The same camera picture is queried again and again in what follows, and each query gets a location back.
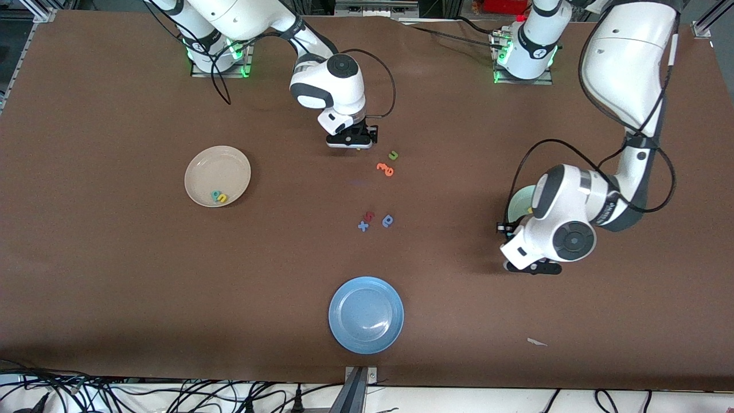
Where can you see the white paper scrap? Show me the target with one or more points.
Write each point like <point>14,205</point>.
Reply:
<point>535,342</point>

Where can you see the blue foam letter a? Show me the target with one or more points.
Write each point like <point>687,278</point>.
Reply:
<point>385,223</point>

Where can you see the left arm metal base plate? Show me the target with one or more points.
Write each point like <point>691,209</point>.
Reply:
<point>547,80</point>

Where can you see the brown table cover sheet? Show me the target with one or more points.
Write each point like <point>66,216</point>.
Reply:
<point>172,275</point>

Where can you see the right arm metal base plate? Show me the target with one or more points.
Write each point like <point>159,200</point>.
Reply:
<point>248,63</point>

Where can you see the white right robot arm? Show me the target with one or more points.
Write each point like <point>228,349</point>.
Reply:
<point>241,17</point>

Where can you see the pale green plate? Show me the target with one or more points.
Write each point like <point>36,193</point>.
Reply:
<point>519,203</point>

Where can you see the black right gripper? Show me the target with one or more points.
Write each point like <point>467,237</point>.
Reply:
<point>364,132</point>

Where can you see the blue plate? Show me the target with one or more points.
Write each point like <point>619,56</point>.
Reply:
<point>366,315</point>

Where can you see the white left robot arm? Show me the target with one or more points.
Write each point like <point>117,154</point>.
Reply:
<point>625,63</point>

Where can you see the beige brown plate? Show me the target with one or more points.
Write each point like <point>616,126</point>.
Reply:
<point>212,169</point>

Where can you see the grey power strip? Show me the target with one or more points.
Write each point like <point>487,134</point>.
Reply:
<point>375,7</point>

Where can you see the aluminium profile beam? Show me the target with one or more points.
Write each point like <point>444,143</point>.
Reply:
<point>352,396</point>

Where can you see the red box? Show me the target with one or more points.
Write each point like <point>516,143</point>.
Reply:
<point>504,6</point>

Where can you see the aluminium table frame rail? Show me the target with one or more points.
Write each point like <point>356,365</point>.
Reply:
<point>45,15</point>
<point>701,28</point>

